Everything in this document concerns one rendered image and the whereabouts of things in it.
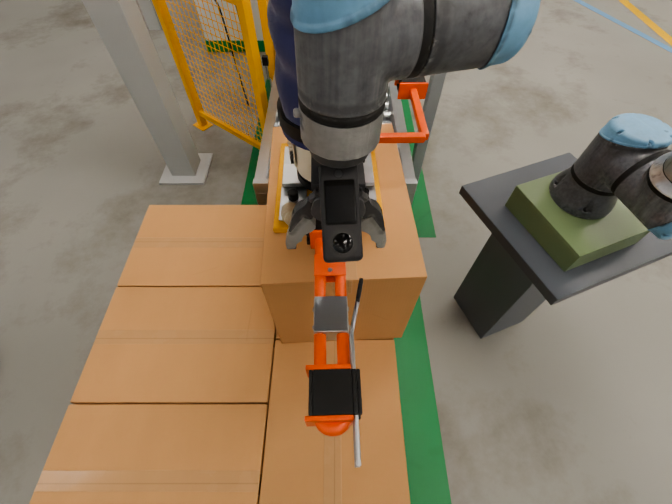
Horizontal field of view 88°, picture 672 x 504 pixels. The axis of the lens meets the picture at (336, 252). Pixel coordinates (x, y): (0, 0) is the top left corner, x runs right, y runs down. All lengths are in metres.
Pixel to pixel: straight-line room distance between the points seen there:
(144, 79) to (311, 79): 1.93
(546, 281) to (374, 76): 0.99
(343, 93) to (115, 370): 1.18
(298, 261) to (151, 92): 1.60
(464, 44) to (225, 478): 1.10
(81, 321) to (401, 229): 1.75
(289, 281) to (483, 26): 0.64
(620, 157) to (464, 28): 0.88
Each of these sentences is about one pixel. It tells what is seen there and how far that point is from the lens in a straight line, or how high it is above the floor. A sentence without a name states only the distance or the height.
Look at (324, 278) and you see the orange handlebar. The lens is 0.68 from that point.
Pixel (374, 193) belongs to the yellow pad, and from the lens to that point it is 0.98.
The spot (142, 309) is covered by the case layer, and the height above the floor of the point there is 0.54.
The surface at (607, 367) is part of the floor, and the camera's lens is 2.16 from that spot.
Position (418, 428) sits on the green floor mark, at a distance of 1.72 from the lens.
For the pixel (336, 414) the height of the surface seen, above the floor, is 1.10.
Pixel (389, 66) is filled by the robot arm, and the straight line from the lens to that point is 0.34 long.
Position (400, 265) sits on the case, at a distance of 0.87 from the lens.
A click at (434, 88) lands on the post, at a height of 0.70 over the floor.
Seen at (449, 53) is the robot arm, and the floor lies 1.51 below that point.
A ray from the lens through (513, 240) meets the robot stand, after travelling 1.28.
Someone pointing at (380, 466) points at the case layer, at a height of 0.54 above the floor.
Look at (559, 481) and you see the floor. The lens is 1.89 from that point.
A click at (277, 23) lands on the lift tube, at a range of 0.74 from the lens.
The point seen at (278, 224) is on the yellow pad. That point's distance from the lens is 0.92.
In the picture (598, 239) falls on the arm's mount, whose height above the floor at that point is 0.84.
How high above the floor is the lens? 1.67
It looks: 56 degrees down
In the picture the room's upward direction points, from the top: straight up
